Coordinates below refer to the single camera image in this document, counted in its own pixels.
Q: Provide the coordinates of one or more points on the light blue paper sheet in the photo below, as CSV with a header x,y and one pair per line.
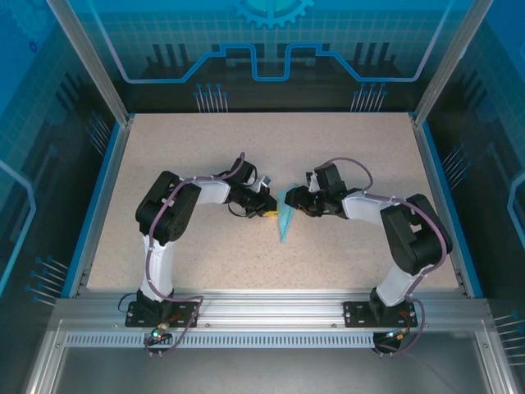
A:
x,y
284,223

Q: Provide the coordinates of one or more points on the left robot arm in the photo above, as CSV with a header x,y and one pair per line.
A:
x,y
168,209

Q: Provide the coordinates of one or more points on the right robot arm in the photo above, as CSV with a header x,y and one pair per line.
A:
x,y
414,238

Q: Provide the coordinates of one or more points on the metal tray panel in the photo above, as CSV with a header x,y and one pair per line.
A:
x,y
262,369

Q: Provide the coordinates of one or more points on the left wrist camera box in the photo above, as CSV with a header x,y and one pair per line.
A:
x,y
264,183

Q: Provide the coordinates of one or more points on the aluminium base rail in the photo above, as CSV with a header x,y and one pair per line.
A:
x,y
266,305

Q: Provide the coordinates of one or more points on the aluminium table side rail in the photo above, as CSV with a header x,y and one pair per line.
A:
x,y
107,193
435,193

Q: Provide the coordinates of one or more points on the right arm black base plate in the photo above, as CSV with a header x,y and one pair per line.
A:
x,y
357,314

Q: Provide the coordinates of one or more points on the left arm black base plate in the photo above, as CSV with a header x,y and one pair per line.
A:
x,y
184,314

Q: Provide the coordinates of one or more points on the aluminium frame post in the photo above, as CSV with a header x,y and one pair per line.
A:
x,y
448,61
94,61

